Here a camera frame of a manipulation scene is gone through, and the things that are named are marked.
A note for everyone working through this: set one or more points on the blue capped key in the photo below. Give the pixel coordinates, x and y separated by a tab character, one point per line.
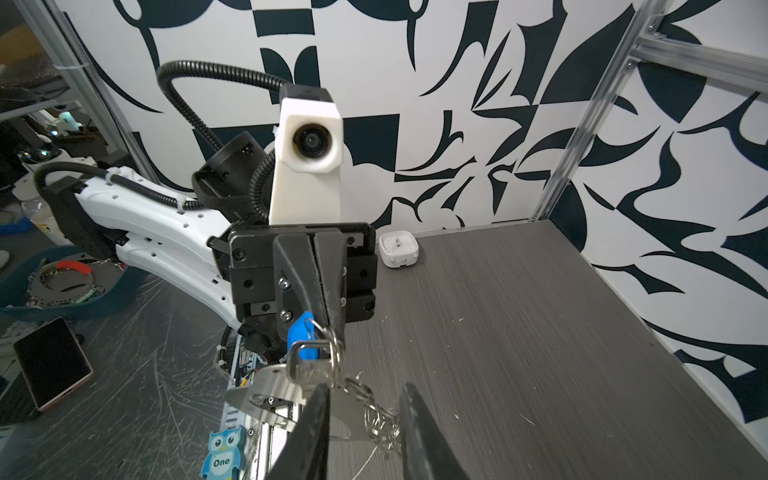
303	330

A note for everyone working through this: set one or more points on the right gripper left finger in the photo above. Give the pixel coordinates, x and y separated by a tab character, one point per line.
305	454

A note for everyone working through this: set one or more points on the smartphone on outer table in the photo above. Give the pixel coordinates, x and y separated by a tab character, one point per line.
52	362

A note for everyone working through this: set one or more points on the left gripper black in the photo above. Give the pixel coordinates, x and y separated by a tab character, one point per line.
329	270

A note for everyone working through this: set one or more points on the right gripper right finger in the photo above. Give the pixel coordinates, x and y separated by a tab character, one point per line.
425	451

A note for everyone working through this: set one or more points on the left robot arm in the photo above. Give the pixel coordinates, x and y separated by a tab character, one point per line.
116	213

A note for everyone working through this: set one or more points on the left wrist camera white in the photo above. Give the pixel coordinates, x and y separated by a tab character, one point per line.
309	152

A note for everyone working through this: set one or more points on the white round wall device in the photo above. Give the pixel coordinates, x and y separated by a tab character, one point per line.
398	249

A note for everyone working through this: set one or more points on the blue owl figurine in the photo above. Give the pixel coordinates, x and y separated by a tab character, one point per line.
225	458

